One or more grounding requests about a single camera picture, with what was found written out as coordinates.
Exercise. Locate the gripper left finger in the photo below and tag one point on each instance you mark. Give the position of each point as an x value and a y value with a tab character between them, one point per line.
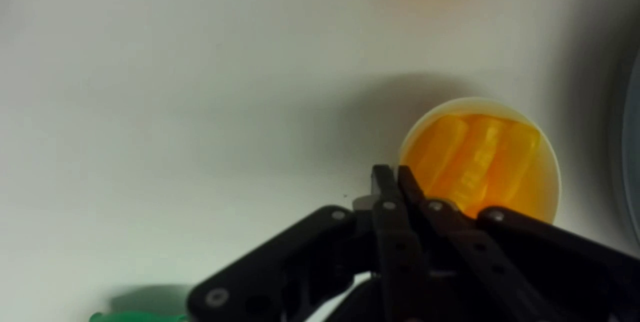
310	252

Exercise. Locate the white bowl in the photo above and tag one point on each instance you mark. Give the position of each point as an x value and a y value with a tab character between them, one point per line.
542	182

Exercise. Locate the yellow orange toy piece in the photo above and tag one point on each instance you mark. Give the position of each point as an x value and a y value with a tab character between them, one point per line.
520	162
440	149
480	162

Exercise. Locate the grey blue plate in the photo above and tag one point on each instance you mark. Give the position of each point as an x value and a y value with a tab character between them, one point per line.
634	151

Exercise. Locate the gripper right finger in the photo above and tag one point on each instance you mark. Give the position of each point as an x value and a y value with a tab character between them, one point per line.
530	257

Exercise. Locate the green plastic object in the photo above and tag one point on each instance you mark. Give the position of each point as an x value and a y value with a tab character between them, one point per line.
140	317

